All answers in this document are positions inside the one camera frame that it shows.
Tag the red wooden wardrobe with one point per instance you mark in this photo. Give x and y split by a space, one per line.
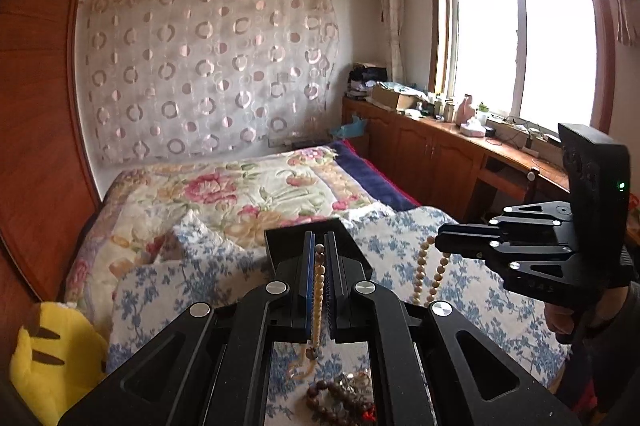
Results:
47 193

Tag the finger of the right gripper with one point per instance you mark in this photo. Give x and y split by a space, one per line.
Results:
476 241

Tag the yellow plush toy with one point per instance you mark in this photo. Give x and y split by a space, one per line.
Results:
59 357

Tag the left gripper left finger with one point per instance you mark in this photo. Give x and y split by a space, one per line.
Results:
209 366

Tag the blue floral bed sheet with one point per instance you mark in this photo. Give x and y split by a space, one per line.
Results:
199 266

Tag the teal plastic bag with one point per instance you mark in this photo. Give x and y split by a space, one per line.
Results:
355 129

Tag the wood-framed window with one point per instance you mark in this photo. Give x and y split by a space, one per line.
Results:
542 61

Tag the cardboard box on cabinet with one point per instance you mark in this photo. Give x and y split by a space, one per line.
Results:
395 98

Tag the sheer circle-pattern curtain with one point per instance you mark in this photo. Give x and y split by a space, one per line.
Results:
168 80

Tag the dark blue blanket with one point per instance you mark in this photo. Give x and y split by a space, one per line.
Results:
371 179

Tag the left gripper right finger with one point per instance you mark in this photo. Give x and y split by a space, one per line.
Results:
430 365

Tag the pink floral quilt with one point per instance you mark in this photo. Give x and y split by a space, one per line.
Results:
239 200

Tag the pink bottle on cabinet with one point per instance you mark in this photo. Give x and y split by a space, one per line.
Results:
465 111

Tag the long wooden side cabinet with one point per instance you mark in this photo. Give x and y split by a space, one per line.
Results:
439 167

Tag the person's right hand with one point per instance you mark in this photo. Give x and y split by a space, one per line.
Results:
560 320

